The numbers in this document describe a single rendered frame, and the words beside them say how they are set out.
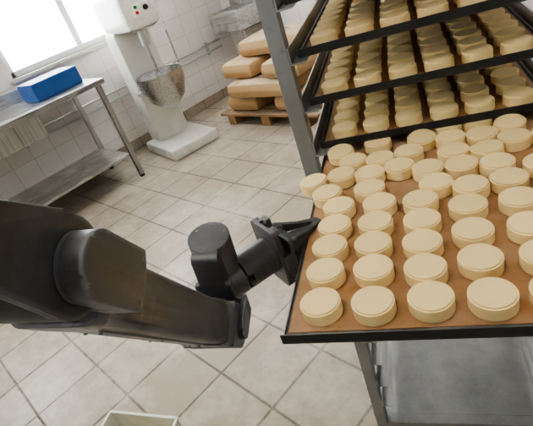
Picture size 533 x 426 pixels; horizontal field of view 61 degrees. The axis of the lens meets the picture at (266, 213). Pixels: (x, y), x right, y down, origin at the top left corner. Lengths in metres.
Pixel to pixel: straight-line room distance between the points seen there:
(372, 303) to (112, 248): 0.34
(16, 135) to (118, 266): 3.57
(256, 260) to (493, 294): 0.31
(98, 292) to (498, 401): 1.37
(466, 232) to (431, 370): 1.01
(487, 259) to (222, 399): 1.46
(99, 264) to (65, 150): 4.36
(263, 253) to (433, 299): 0.25
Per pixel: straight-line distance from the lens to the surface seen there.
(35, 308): 0.24
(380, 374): 1.38
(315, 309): 0.54
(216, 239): 0.59
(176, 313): 0.42
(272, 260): 0.66
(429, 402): 1.52
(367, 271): 0.57
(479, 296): 0.53
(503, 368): 1.59
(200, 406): 1.91
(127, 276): 0.28
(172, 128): 4.50
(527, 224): 0.63
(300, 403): 1.77
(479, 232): 0.61
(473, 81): 1.01
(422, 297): 0.53
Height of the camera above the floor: 1.41
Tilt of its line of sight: 30 degrees down
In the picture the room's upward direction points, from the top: 20 degrees counter-clockwise
